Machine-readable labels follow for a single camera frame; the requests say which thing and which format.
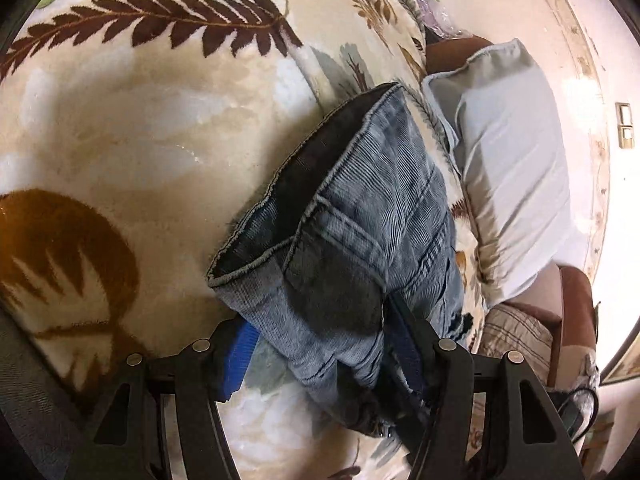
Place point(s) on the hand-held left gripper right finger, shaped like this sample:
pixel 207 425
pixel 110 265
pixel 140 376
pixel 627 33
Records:
pixel 406 342

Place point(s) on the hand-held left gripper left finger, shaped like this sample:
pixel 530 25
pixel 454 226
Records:
pixel 239 355

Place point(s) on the grey-blue denim pants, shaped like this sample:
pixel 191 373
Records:
pixel 375 210

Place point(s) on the striped floral cushion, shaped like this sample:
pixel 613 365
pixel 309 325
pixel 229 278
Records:
pixel 517 332

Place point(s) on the brown upholstered headboard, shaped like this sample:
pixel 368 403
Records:
pixel 575 300

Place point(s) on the crumpled grey cloth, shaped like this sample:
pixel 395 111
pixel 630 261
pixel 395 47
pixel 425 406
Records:
pixel 580 390

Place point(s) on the grey pillow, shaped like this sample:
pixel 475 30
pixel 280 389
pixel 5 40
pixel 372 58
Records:
pixel 510 160

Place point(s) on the leaf print fleece blanket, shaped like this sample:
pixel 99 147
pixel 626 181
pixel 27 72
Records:
pixel 150 135

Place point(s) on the clear plastic bag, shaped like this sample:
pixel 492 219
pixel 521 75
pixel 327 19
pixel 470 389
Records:
pixel 442 22

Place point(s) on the dark wooden frame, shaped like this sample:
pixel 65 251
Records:
pixel 622 355

